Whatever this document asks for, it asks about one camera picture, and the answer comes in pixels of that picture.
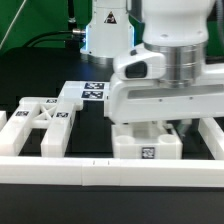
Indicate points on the white front fence bar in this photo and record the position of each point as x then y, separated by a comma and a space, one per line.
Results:
111, 172

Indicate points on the white left fence block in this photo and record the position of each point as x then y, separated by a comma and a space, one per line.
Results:
3, 119

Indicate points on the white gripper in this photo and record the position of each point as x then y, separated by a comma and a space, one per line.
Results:
154, 83

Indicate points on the black cable connector post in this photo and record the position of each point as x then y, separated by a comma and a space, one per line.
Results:
77, 35

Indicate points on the white chair seat part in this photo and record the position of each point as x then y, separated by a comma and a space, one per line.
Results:
146, 140

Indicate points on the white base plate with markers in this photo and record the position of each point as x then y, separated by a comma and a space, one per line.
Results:
85, 90

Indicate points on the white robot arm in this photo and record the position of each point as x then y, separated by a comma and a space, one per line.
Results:
116, 28

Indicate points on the white chair back frame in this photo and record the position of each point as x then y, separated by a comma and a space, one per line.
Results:
55, 115

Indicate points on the white fence bar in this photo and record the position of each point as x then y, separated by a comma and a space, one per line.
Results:
213, 137
111, 172

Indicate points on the white diagonal rod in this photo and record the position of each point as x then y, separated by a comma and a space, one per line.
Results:
13, 22

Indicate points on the white right fence bar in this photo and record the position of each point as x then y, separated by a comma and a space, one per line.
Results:
213, 137

